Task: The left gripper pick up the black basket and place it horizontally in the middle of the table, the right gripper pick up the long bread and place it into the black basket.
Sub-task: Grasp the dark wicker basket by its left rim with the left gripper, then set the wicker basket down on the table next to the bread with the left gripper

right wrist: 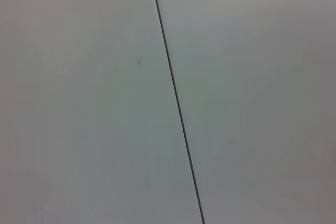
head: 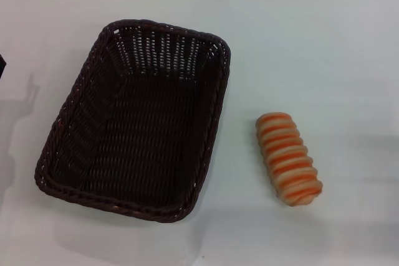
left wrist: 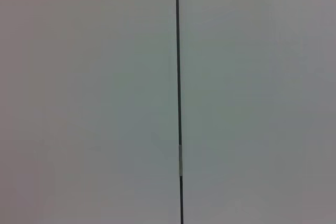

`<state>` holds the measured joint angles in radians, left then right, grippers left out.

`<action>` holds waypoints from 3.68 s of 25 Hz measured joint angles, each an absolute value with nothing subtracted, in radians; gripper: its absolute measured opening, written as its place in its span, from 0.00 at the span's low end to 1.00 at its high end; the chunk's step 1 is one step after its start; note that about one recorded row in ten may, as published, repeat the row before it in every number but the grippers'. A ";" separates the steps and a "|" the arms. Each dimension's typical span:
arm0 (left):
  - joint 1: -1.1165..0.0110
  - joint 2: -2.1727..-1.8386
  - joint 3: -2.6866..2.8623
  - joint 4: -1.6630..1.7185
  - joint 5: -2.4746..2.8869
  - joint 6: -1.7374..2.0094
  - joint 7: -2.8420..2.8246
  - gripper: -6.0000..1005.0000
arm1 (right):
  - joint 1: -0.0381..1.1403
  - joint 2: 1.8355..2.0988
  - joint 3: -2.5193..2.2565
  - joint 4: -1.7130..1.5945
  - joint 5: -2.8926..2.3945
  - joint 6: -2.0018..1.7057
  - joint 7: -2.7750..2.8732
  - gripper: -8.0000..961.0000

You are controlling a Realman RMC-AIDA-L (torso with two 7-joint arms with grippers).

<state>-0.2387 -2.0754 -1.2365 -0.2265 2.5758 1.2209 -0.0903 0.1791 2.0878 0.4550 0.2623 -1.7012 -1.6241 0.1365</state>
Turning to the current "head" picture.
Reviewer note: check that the orange striped bread roll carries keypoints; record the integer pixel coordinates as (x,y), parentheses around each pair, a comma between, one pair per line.
(288,160)

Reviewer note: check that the dark brown woven rectangular basket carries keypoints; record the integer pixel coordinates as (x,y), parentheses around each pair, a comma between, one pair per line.
(134,141)

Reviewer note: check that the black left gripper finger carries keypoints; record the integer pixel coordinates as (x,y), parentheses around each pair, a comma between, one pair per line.
(2,66)

